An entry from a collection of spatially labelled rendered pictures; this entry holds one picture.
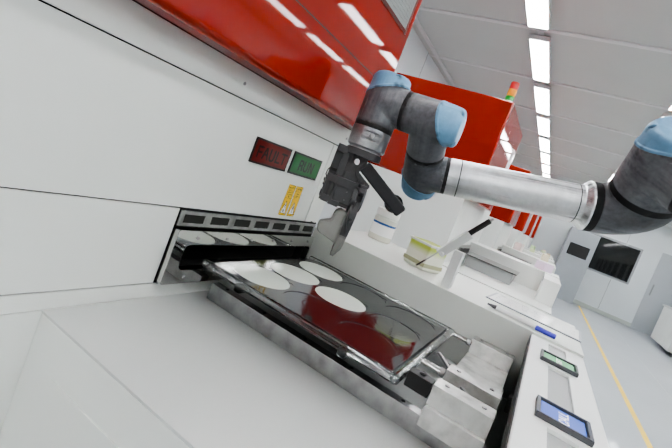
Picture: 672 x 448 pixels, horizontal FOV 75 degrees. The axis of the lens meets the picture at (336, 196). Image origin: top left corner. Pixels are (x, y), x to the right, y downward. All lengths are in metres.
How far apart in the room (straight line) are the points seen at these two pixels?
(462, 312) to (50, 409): 0.72
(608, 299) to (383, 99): 13.31
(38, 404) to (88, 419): 0.10
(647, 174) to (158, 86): 0.75
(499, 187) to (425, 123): 0.20
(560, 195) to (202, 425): 0.70
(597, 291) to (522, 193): 13.07
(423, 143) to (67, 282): 0.60
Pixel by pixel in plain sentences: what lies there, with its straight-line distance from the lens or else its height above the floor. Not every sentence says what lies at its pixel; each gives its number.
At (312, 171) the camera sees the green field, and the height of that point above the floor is 1.09.
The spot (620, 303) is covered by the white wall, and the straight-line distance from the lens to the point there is 14.01.
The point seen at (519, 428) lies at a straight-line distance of 0.49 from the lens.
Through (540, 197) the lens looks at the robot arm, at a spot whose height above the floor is 1.21.
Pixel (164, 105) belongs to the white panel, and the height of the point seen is 1.12.
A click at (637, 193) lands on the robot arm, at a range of 0.88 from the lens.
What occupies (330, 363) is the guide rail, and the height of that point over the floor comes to 0.84.
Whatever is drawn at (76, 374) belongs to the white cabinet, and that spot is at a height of 0.79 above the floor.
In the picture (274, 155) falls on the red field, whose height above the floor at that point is 1.10.
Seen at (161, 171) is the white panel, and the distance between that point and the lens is 0.68.
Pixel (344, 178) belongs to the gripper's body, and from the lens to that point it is 0.81.
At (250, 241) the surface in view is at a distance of 0.88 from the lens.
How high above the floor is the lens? 1.13
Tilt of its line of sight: 4 degrees down
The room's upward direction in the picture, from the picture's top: 21 degrees clockwise
